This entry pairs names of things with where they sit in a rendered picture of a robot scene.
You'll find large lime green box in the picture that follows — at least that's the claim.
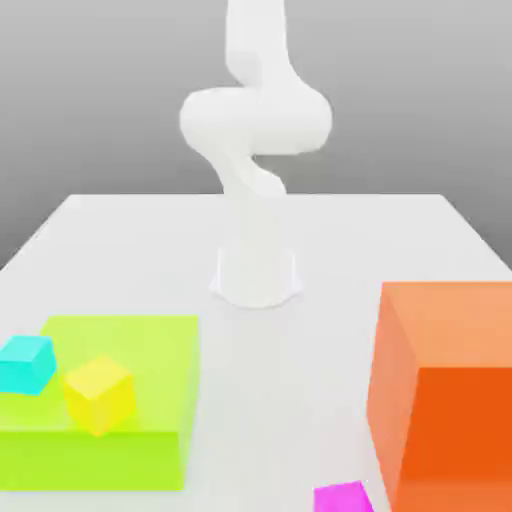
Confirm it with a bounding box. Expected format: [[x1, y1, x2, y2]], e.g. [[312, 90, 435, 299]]
[[0, 314, 200, 492]]

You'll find small magenta cube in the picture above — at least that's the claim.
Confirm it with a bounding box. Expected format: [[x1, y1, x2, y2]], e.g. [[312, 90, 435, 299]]
[[312, 480, 375, 512]]

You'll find small cyan cube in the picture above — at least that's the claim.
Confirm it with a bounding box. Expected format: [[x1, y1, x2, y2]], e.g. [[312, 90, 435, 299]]
[[0, 334, 58, 397]]

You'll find small yellow cube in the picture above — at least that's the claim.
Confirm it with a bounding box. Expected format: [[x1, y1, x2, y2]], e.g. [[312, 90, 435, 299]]
[[62, 354, 137, 438]]

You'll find large orange box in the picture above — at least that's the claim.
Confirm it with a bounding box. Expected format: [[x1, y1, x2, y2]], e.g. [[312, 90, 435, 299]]
[[366, 280, 512, 512]]

